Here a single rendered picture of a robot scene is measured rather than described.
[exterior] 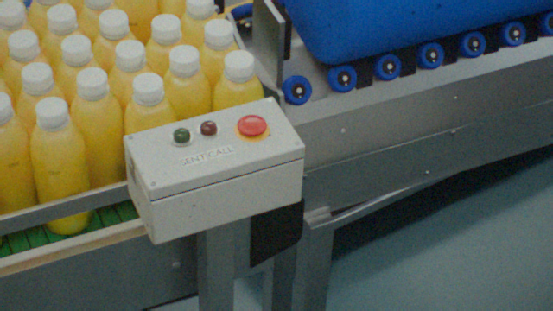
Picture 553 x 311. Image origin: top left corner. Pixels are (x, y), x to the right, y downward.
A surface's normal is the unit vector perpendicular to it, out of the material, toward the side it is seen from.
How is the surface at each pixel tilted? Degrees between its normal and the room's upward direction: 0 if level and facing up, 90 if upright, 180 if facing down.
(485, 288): 0
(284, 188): 90
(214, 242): 90
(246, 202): 90
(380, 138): 70
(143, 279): 90
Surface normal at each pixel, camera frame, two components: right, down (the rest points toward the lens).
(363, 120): 0.39, 0.38
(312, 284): 0.40, 0.66
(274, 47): -0.92, 0.26
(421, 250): 0.04, -0.71
